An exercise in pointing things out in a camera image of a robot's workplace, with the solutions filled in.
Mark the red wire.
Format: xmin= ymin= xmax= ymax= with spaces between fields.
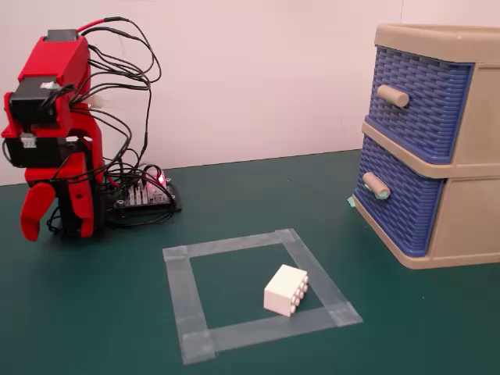
xmin=76 ymin=16 xmax=123 ymax=37

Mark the beige plastic drawer cabinet frame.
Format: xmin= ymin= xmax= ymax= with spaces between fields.
xmin=361 ymin=23 xmax=500 ymax=270

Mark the green tape on drawer handle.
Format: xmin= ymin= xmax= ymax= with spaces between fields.
xmin=364 ymin=182 xmax=391 ymax=202

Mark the white studded building block cube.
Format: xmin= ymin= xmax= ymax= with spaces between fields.
xmin=263 ymin=264 xmax=309 ymax=318

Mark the blue wicker drawer plain handle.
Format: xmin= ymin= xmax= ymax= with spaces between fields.
xmin=366 ymin=45 xmax=475 ymax=164

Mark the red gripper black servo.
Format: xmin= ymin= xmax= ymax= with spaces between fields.
xmin=2 ymin=127 xmax=95 ymax=242

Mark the black controller circuit board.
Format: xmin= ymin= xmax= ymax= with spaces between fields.
xmin=105 ymin=166 xmax=183 ymax=224

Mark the blue wicker drawer taped handle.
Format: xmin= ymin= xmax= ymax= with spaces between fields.
xmin=352 ymin=134 xmax=445 ymax=258

